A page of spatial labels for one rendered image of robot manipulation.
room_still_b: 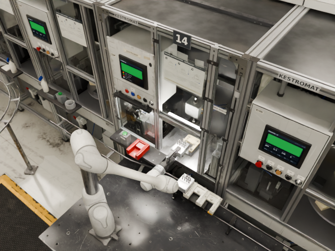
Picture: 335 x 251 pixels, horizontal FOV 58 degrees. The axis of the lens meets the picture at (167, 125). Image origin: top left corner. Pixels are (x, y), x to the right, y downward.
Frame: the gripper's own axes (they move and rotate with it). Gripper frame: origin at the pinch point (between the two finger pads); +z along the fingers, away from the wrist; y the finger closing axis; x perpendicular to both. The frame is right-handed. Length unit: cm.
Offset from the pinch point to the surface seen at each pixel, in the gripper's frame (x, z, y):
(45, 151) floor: 180, -25, -104
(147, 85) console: 27, -1, 54
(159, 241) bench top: -23, -53, -36
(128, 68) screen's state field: 42, -2, 62
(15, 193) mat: 155, -82, -103
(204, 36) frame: -8, 12, 97
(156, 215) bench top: -8, -38, -36
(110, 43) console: 59, 0, 75
